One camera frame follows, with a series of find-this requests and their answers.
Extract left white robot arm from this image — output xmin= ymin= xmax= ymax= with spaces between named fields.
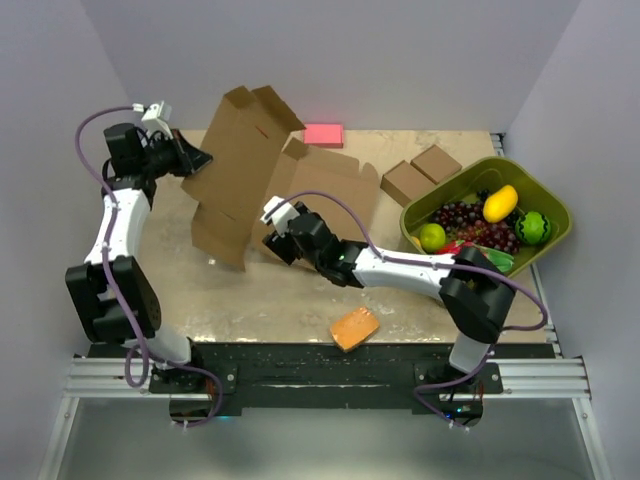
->
xmin=65 ymin=120 xmax=212 ymax=392

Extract yellow mango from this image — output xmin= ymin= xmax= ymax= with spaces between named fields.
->
xmin=483 ymin=185 xmax=519 ymax=223

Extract olive green plastic bin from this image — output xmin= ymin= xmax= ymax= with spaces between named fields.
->
xmin=399 ymin=156 xmax=572 ymax=278

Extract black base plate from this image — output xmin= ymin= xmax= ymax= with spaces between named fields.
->
xmin=84 ymin=341 xmax=557 ymax=426

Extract green lime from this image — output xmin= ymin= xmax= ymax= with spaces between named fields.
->
xmin=419 ymin=223 xmax=447 ymax=253

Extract large brown cardboard box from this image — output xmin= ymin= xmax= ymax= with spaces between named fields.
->
xmin=182 ymin=86 xmax=380 ymax=269

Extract small brown box left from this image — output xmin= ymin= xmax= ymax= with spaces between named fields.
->
xmin=380 ymin=161 xmax=436 ymax=207

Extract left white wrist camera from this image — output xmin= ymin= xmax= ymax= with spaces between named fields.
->
xmin=132 ymin=101 xmax=172 ymax=137

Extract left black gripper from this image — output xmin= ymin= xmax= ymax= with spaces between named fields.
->
xmin=140 ymin=129 xmax=213 ymax=180

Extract toy watermelon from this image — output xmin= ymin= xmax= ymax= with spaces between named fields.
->
xmin=514 ymin=211 xmax=551 ymax=246

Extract small brown box right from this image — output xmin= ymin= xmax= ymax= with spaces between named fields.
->
xmin=410 ymin=145 xmax=462 ymax=184

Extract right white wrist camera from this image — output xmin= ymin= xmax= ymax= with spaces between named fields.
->
xmin=260 ymin=196 xmax=300 ymax=237

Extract purple grapes bunch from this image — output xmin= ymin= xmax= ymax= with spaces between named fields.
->
xmin=430 ymin=201 xmax=521 ymax=254

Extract small brown box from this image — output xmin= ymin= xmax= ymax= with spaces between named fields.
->
xmin=410 ymin=145 xmax=462 ymax=184
xmin=380 ymin=161 xmax=436 ymax=207

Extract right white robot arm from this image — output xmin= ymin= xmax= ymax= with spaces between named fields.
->
xmin=260 ymin=196 xmax=515 ymax=393

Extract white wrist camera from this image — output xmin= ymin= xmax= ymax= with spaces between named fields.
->
xmin=260 ymin=196 xmax=300 ymax=237
xmin=132 ymin=101 xmax=172 ymax=137

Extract orange sponge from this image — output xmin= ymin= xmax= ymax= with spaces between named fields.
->
xmin=329 ymin=307 xmax=380 ymax=352

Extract pink flat box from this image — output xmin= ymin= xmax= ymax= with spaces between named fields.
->
xmin=303 ymin=123 xmax=344 ymax=149

